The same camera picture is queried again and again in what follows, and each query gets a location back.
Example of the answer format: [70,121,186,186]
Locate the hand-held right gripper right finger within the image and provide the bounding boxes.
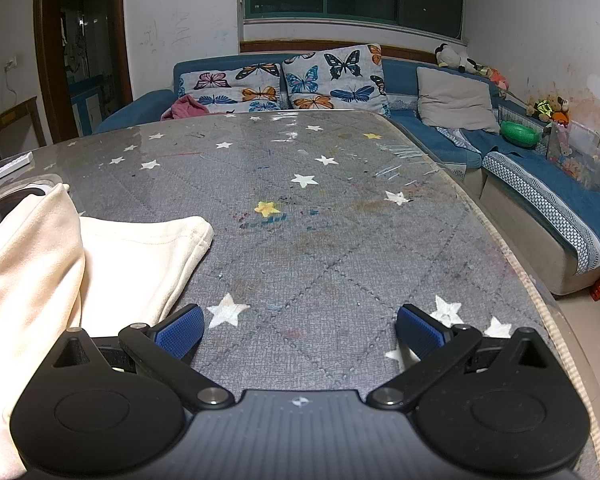
[366,303,553,411]

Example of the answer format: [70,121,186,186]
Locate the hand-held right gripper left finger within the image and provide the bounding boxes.
[52,304,236,411]

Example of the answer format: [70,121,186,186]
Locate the cream sweater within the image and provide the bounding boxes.
[0,183,214,480]

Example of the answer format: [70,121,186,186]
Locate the blue sofa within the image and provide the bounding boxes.
[92,52,600,296]

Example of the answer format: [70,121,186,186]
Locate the pink cloth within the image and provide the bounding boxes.
[161,95,211,121]

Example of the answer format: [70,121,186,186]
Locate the green bowl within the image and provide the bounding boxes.
[500,120,541,148]

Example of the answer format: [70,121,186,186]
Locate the grey pillow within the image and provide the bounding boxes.
[416,66,501,134]

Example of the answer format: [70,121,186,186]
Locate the clear plastic storage box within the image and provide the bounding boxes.
[547,121,600,192]

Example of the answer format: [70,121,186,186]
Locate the wide butterfly print pillow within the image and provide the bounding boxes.
[178,62,283,113]

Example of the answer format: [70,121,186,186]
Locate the pink and orange plush toy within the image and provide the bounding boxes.
[480,66,511,98]

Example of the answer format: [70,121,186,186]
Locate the square butterfly print pillow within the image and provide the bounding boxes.
[281,44,391,116]

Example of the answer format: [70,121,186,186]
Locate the wooden side table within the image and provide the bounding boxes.
[0,96,46,166]

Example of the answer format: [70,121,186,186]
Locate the black and white plush toy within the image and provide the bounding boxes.
[434,43,486,73]

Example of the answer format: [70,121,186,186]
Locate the brown wooden door frame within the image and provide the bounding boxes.
[32,0,133,143]

